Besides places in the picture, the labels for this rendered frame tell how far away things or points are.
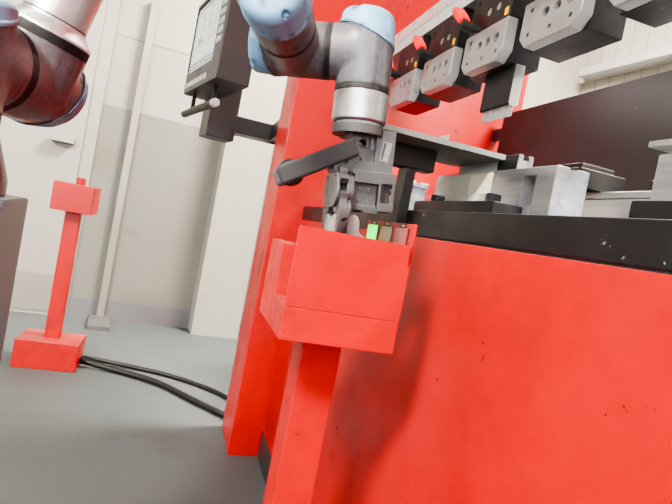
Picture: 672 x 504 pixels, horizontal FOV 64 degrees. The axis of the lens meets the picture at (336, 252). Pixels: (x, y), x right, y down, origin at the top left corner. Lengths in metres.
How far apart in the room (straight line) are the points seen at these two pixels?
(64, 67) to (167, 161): 2.77
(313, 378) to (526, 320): 0.32
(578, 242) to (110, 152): 3.22
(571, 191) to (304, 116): 1.14
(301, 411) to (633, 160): 1.07
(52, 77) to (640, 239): 0.74
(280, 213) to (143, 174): 1.89
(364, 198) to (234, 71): 1.28
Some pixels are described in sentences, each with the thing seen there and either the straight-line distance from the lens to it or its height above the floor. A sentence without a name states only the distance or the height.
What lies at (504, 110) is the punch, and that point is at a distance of 1.09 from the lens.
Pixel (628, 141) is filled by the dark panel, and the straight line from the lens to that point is 1.58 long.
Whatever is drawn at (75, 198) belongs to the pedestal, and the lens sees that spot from 2.52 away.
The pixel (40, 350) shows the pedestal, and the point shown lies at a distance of 2.62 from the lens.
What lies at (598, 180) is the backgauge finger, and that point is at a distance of 1.18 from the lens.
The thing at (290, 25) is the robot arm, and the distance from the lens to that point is 0.63.
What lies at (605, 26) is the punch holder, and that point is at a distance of 0.96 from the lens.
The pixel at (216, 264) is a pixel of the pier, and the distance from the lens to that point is 3.50.
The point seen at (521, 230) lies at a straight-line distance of 0.69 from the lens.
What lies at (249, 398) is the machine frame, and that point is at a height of 0.20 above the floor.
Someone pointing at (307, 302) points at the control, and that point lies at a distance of 0.70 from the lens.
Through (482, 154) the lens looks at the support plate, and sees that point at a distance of 0.99.
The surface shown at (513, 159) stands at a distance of 0.99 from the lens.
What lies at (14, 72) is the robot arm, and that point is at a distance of 0.79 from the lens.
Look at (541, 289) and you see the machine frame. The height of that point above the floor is 0.79.
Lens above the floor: 0.81
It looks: 2 degrees down
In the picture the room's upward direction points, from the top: 11 degrees clockwise
